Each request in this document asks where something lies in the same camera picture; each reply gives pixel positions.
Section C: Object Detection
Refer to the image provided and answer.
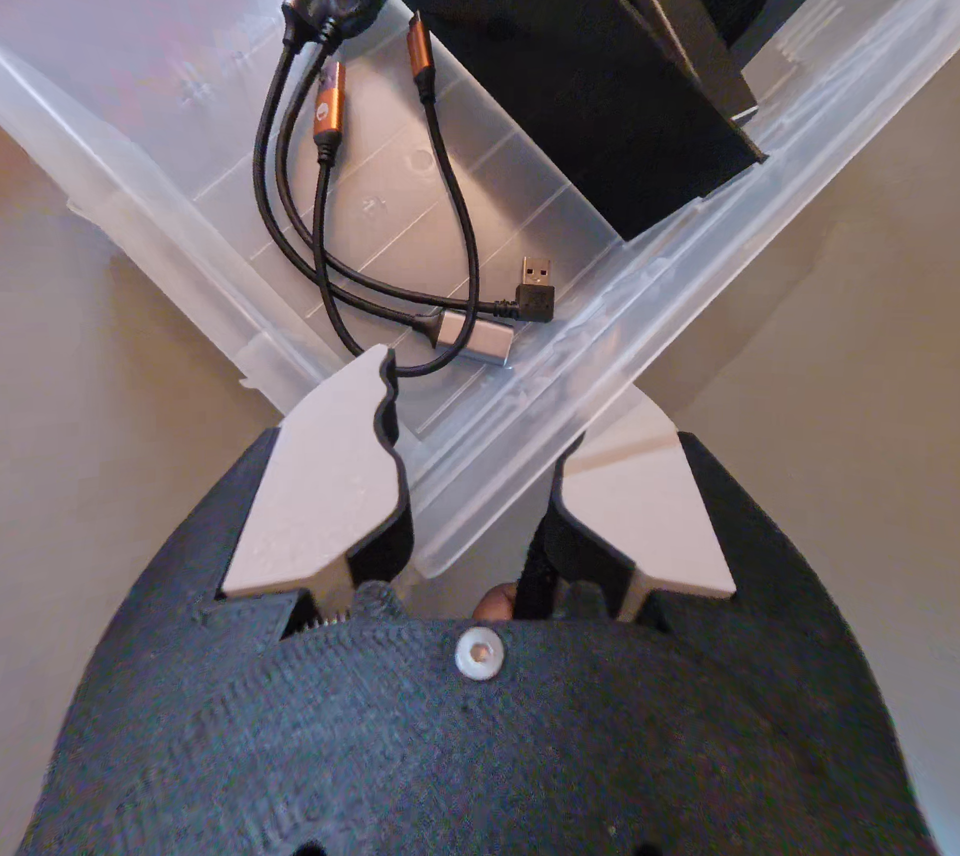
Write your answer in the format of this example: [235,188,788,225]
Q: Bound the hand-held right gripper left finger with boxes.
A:
[217,344,415,628]

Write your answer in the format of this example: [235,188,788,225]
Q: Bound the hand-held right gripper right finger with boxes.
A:
[532,406,738,621]

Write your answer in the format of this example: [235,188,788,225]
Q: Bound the clear plastic storage bin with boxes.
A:
[0,0,960,580]

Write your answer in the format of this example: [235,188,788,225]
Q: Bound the black usb hub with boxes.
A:
[336,0,820,242]

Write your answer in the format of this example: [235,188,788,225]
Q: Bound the person's right hand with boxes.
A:
[472,582,520,623]

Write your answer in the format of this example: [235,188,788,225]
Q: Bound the black cable with silver plugs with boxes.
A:
[253,0,519,371]

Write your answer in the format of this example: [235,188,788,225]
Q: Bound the black cable with orange plugs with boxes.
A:
[311,10,483,379]

